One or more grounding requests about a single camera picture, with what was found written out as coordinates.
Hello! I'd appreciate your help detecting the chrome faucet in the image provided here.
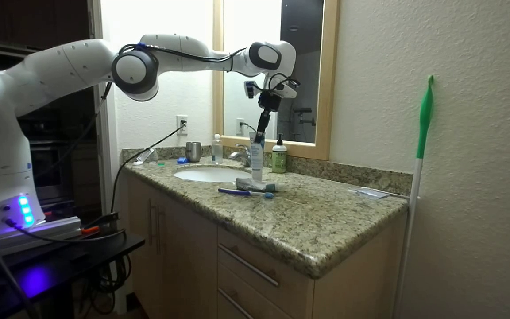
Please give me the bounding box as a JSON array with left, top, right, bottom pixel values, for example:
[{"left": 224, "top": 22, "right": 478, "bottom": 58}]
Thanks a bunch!
[{"left": 228, "top": 141, "right": 253, "bottom": 171}]

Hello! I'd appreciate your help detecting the white wall outlet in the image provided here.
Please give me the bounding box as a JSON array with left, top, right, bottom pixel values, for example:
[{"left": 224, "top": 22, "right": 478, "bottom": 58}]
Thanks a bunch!
[{"left": 175, "top": 113, "right": 189, "bottom": 138}]

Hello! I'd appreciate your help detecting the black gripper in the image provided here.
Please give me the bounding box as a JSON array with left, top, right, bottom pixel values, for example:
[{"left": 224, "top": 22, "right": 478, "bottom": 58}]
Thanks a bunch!
[{"left": 255, "top": 86, "right": 285, "bottom": 145}]

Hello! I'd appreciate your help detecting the white oval sink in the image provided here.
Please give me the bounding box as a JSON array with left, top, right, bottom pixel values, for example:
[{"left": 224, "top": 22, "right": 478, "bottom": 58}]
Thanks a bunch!
[{"left": 171, "top": 164, "right": 251, "bottom": 184}]

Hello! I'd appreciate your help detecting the light wood vanity cabinet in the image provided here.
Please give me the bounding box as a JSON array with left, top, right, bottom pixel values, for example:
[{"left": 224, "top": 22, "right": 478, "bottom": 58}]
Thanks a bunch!
[{"left": 125, "top": 173, "right": 407, "bottom": 319}]

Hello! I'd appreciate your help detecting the clear plastic wrapper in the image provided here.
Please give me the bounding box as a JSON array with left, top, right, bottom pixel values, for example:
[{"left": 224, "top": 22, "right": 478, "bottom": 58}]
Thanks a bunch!
[{"left": 356, "top": 184, "right": 391, "bottom": 200}]

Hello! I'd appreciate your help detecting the granite backsplash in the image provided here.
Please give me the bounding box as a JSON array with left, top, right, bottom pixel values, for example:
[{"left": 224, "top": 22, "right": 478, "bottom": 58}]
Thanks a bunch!
[{"left": 120, "top": 145, "right": 414, "bottom": 196}]

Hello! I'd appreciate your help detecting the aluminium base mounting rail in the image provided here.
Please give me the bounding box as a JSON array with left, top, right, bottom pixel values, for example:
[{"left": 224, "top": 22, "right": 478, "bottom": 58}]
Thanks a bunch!
[{"left": 0, "top": 214, "right": 85, "bottom": 262}]

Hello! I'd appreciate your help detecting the metal drawer handle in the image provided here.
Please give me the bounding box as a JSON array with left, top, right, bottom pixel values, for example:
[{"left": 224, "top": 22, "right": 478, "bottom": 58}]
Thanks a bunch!
[
  {"left": 216, "top": 287, "right": 255, "bottom": 319},
  {"left": 216, "top": 242, "right": 281, "bottom": 288}
]

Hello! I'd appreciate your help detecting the green pump soap bottle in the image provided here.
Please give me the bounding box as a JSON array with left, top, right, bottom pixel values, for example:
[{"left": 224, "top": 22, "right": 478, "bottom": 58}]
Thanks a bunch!
[{"left": 271, "top": 132, "right": 288, "bottom": 175}]

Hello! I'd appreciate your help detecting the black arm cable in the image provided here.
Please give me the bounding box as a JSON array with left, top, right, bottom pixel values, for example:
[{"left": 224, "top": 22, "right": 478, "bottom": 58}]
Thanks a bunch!
[{"left": 118, "top": 40, "right": 248, "bottom": 67}]

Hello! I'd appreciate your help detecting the orange black clamp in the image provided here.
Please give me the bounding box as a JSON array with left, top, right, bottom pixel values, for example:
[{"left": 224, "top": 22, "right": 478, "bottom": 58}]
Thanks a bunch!
[{"left": 78, "top": 210, "right": 120, "bottom": 239}]

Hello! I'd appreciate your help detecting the clear plastic bottle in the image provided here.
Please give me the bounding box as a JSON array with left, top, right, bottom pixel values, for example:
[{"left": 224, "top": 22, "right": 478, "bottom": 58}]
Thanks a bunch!
[{"left": 210, "top": 132, "right": 223, "bottom": 166}]

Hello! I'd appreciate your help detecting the black power cable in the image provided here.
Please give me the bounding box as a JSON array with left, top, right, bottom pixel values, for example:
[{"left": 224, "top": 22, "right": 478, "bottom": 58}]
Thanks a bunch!
[{"left": 109, "top": 122, "right": 187, "bottom": 217}]

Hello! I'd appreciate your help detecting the white toothpaste tube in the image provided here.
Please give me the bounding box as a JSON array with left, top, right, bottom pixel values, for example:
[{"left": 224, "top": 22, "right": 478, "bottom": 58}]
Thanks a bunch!
[{"left": 233, "top": 175, "right": 279, "bottom": 194}]

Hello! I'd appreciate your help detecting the grey metal cup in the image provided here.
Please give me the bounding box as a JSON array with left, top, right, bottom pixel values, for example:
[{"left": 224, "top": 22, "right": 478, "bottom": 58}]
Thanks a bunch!
[{"left": 184, "top": 139, "right": 203, "bottom": 162}]

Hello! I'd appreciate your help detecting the grey base cable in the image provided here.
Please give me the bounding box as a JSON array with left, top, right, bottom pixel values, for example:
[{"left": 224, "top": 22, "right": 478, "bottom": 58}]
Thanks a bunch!
[{"left": 0, "top": 216, "right": 39, "bottom": 319}]

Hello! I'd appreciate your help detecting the green white broom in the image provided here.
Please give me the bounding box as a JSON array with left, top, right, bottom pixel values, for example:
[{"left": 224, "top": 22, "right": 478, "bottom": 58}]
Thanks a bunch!
[{"left": 389, "top": 74, "right": 437, "bottom": 319}]

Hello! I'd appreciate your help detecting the black robot cart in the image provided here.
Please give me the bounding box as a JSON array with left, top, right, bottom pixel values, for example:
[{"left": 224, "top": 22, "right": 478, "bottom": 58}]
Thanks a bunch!
[{"left": 0, "top": 232, "right": 147, "bottom": 319}]

